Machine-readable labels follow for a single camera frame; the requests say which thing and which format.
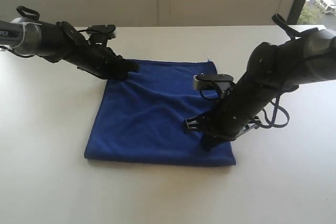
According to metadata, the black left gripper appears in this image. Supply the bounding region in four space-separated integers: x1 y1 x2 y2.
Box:
57 22 139 81

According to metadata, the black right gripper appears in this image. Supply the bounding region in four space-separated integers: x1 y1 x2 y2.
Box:
183 42 286 151

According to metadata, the blue towel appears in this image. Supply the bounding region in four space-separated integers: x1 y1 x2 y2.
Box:
83 60 236 167

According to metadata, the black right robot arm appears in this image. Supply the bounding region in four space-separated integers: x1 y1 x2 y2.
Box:
183 28 335 151

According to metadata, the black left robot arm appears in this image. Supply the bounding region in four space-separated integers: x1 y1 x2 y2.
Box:
1 17 140 81

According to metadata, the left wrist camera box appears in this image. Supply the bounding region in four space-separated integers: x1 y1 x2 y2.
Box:
86 24 116 39

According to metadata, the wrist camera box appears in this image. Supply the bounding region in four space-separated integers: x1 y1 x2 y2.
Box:
86 24 116 39
193 73 234 94

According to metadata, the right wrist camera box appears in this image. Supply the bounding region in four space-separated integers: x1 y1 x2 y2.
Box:
193 73 234 94

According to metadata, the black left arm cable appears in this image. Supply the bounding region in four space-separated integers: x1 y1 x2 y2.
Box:
16 5 40 22

